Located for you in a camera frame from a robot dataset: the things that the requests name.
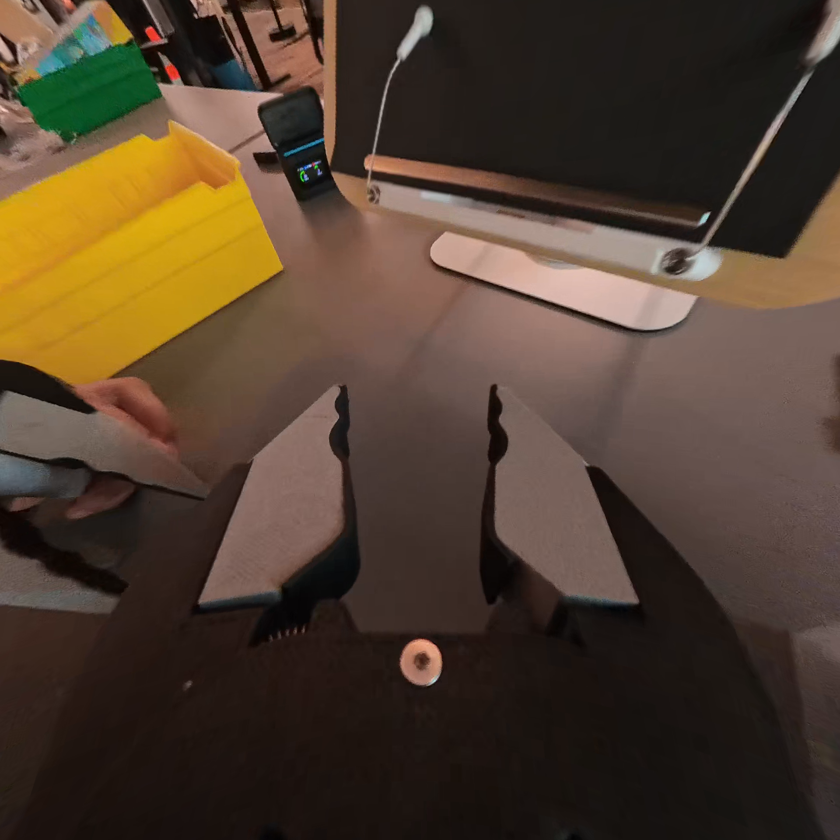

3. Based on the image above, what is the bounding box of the thin grey cable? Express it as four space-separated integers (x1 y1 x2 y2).
659 0 840 280

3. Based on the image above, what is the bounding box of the small black screen device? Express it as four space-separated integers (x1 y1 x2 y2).
257 87 343 202

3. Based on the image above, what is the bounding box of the black desktop monitor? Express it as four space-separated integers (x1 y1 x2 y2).
323 0 840 311

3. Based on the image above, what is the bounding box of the thin white cable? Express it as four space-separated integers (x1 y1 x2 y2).
363 5 435 206

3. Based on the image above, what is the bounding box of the green plastic bin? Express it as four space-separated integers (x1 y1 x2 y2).
16 41 164 143

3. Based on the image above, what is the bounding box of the colourful printed box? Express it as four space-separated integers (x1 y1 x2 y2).
36 5 132 74

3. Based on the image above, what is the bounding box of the yellow plastic bin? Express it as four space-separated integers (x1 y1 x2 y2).
0 120 285 386

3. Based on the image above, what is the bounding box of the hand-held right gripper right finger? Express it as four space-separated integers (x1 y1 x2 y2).
479 384 641 606

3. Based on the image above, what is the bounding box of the person's left hand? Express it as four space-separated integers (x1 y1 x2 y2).
0 377 179 521

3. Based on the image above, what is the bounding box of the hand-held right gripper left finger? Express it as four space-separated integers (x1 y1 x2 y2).
197 384 362 609

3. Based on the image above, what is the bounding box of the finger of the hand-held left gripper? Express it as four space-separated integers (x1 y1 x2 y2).
0 392 212 501

